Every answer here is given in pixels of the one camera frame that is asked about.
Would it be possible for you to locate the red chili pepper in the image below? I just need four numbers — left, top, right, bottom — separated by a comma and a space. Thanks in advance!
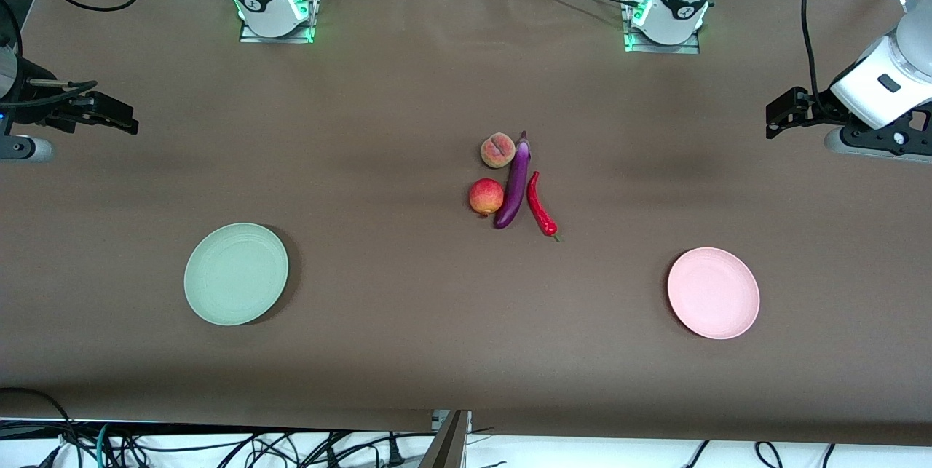
526, 171, 563, 242

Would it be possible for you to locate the purple eggplant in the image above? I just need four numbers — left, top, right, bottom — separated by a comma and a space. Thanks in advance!
494, 130, 532, 230

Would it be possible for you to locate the pink peach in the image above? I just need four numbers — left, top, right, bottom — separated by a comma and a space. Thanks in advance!
481, 132, 516, 169

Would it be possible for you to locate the pink plate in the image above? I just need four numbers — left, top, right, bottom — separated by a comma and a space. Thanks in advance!
667, 247, 761, 340

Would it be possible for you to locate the light green plate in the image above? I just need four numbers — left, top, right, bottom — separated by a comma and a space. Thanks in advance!
183, 223, 290, 327

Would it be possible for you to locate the brown table cover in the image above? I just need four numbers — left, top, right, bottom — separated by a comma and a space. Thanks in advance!
0, 0, 932, 447

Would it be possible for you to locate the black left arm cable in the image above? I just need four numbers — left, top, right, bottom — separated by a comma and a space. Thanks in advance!
800, 0, 838, 119

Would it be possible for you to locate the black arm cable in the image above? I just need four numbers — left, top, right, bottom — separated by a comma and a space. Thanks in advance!
800, 0, 838, 119
0, 0, 146, 108

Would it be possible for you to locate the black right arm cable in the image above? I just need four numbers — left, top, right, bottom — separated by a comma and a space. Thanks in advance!
0, 0, 146, 108

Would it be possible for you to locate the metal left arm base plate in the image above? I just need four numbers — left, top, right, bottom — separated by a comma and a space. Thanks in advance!
623, 0, 701, 55

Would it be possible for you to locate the dark frame post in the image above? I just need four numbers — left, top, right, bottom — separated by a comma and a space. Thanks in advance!
419, 410, 473, 468

